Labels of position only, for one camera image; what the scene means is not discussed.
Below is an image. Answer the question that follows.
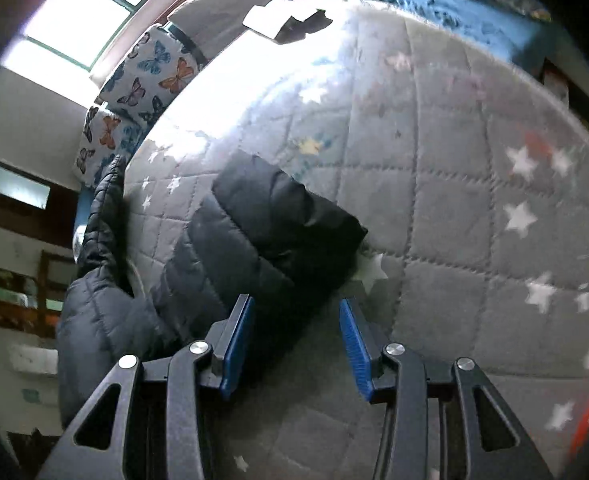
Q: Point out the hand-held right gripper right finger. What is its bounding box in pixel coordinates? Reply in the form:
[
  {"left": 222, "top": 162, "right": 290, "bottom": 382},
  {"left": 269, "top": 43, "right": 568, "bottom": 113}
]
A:
[{"left": 339, "top": 297, "right": 558, "bottom": 480}]

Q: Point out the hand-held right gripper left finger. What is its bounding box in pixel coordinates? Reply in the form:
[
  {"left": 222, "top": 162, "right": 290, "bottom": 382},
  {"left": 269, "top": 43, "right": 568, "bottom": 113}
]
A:
[{"left": 37, "top": 294, "right": 255, "bottom": 480}]

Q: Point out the black puffer jacket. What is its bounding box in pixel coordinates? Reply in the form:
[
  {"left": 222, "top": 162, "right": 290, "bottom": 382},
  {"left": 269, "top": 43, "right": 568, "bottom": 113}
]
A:
[{"left": 55, "top": 150, "right": 369, "bottom": 431}]

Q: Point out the grey star-print quilted mattress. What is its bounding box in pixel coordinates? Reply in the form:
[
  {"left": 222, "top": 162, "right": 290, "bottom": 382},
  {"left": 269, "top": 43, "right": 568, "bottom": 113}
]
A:
[{"left": 119, "top": 0, "right": 589, "bottom": 480}]

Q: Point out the butterfly print pillow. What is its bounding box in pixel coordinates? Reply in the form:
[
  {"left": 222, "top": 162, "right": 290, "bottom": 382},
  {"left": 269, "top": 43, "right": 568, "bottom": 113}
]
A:
[
  {"left": 97, "top": 25, "right": 196, "bottom": 127},
  {"left": 74, "top": 104, "right": 145, "bottom": 187}
]

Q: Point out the dark wooden door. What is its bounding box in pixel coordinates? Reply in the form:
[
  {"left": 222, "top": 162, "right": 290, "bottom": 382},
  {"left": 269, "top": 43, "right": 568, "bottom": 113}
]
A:
[{"left": 0, "top": 150, "right": 81, "bottom": 247}]

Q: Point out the white crumpled cloth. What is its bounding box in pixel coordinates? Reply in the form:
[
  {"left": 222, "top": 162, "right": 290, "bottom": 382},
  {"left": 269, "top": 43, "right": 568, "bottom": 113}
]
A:
[{"left": 243, "top": 0, "right": 334, "bottom": 45}]

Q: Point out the grey pillow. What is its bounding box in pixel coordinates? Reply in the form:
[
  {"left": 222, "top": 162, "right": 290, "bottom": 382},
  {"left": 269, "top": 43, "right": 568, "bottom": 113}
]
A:
[{"left": 167, "top": 0, "right": 278, "bottom": 58}]

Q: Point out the blue bed sheet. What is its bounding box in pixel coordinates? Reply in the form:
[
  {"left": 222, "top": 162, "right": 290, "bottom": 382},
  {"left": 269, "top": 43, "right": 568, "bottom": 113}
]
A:
[{"left": 357, "top": 0, "right": 550, "bottom": 61}]

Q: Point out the green-framed window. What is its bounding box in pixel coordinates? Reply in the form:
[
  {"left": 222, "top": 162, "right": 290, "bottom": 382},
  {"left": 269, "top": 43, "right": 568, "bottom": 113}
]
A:
[{"left": 0, "top": 0, "right": 198, "bottom": 72}]

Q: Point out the white wall socket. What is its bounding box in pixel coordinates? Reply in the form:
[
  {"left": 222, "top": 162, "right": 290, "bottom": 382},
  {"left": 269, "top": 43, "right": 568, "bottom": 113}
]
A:
[{"left": 9, "top": 345, "right": 58, "bottom": 377}]

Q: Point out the colourful wall poster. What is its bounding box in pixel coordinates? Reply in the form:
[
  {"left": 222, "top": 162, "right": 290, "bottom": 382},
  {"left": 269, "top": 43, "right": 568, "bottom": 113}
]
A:
[{"left": 0, "top": 260, "right": 59, "bottom": 337}]

